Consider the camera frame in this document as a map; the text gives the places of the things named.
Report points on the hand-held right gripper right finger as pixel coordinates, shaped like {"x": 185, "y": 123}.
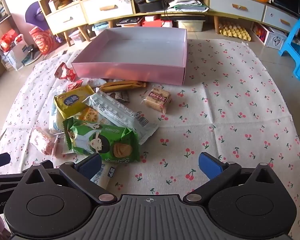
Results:
{"x": 211, "y": 166}

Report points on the black storage box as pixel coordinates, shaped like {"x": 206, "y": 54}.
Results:
{"x": 150, "y": 5}

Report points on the red printed bag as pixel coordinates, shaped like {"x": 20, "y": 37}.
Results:
{"x": 42, "y": 41}

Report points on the blue lid storage bin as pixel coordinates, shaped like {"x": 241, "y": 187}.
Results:
{"x": 101, "y": 28}

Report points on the long white wafer packet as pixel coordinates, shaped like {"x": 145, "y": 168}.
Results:
{"x": 115, "y": 110}

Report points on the pink cardboard box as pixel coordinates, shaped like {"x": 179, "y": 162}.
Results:
{"x": 130, "y": 47}

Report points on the wooden TV cabinet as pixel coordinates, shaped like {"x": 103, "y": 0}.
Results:
{"x": 240, "y": 6}

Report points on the white shopping bag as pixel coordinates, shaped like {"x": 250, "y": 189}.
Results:
{"x": 17, "y": 52}

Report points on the flat black box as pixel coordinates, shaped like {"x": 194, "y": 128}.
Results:
{"x": 130, "y": 20}

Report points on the dark wooden bookshelf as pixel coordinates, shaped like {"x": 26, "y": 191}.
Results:
{"x": 0, "y": 20}

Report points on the cherry print cloth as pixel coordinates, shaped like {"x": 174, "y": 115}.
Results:
{"x": 240, "y": 110}

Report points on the small white packet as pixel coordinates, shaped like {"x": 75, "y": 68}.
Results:
{"x": 96, "y": 82}

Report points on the large clear storage bin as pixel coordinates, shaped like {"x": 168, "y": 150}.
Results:
{"x": 190, "y": 26}

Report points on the orange wafer packet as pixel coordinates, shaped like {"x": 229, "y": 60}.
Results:
{"x": 122, "y": 85}

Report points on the red gift bag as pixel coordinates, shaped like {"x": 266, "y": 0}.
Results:
{"x": 8, "y": 40}

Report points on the red snack packet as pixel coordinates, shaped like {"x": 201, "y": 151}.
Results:
{"x": 65, "y": 72}

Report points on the yellow egg tray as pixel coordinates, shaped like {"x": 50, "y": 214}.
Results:
{"x": 233, "y": 31}

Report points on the white packet blue label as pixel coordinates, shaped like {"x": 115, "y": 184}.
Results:
{"x": 106, "y": 176}

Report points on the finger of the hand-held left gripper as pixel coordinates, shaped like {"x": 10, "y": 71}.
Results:
{"x": 2, "y": 181}
{"x": 0, "y": 160}

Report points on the small clear storage bin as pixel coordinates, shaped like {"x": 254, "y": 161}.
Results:
{"x": 130, "y": 25}

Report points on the pile of white bags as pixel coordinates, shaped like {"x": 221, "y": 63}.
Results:
{"x": 187, "y": 2}

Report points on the brown cracker packet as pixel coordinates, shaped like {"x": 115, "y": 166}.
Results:
{"x": 156, "y": 98}

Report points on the yellow biscuit packet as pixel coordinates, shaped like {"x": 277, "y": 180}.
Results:
{"x": 71, "y": 101}

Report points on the white patterned crate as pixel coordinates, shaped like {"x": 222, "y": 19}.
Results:
{"x": 276, "y": 41}

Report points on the red cardboard box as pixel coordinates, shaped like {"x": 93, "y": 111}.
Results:
{"x": 165, "y": 23}

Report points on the green chips packet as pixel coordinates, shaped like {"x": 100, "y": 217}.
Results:
{"x": 102, "y": 140}

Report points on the small red packet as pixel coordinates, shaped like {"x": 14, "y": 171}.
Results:
{"x": 76, "y": 84}

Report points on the pink snack packet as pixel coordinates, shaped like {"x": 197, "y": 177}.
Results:
{"x": 43, "y": 140}

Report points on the wooden side cabinet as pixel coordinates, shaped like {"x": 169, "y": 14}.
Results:
{"x": 62, "y": 17}

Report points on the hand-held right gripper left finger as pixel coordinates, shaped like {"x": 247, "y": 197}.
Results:
{"x": 90, "y": 166}

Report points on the purple hat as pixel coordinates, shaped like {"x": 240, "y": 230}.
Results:
{"x": 33, "y": 15}

